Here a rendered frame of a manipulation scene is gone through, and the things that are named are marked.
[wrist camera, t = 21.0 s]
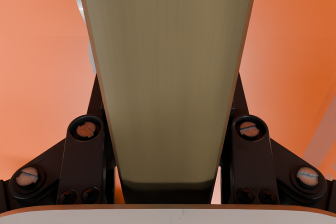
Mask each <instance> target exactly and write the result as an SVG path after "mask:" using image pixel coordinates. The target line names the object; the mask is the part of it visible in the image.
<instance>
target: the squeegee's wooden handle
mask: <svg viewBox="0 0 336 224"><path fill-rule="evenodd" d="M253 3H254V0H81V4H82V8H83V13H84V18H85V22H86V27H87V32H88V36H89V41H90V45H91V50H92V55H93V59H94V64H95V69H96V73H97V78H98V83H99V87H100V92H101V96H102V101H103V106H104V110H105V115H106V120H107V124H108V129H109V134H110V138H111V143H112V148H113V152H114V157H115V161H116V166H117V171H118V175H119V180H120V185H121V189H122V194H123V199H124V203H125V204H211V202H212V197H213V192H214V188H215V183H216V178H217V174H218V169H219V164H220V159H221V155H222V150H223V145H224V140H225V136H226V131H227V126H228V122H229V117H230V112H231V107H232V103H233V98H234V93H235V88H236V84H237V79H238V74H239V70H240V65H241V60H242V55H243V51H244V46H245V41H246V37H247V32H248V27H249V22H250V18H251V13H252V8H253Z"/></svg>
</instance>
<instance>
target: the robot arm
mask: <svg viewBox="0 0 336 224"><path fill-rule="evenodd" d="M116 166H117V164H116V160H115V155H114V150H113V146H112V141H111V136H110V132H109V127H108V123H107V118H106V113H105V109H104V104H103V99H102V95H101V90H100V85H99V81H98V76H97V73H96V75H95V79H94V84H93V88H92V92H91V96H90V100H89V104H88V108H87V113H86V114H84V115H81V116H78V117H77V118H75V119H74V120H73V121H71V123H70V124H69V125H68V127H67V131H66V138H64V139H63V140H61V141H60V142H58V143H57V144H55V145H54V146H52V147H51V148H49V149H48V150H46V151H45V152H43V153H42V154H40V155H38V156H37V157H35V158H34V159H32V160H31V161H29V162H28V163H26V164H25V165H23V166H22V167H20V168H19V169H18V170H17V171H16V172H15V173H14V174H13V175H12V177H11V178H10V179H8V180H5V181H4V180H3V179H1V180H0V224H336V180H335V179H333V180H332V181H330V180H328V179H325V177H324V176H323V174H322V173H321V172H320V171H319V170H318V169H317V168H315V167H314V166H312V165H311V164H309V163H308V162H306V161H305V160H303V159H302V158H300V157H299V156H297V155H296V154H294V153H293V152H291V151H290V150H288V149H287V148H285V147H284V146H282V145H281V144H279V143H278V142H276V141H275V140H273V139H272V138H270V133H269V128H268V126H267V124H266V123H265V122H264V121H263V120H262V119H261V118H259V117H257V116H255V115H252V114H249V109H248V105H247V101H246V97H245V93H244V89H243V84H242V80H241V76H240V72H238V77H237V82H236V87H235V91H234V96H233V101H232V106H231V110H230V115H229V120H228V124H227V129H226V134H225V139H224V143H223V148H222V153H221V157H220V162H219V166H220V204H115V194H116Z"/></svg>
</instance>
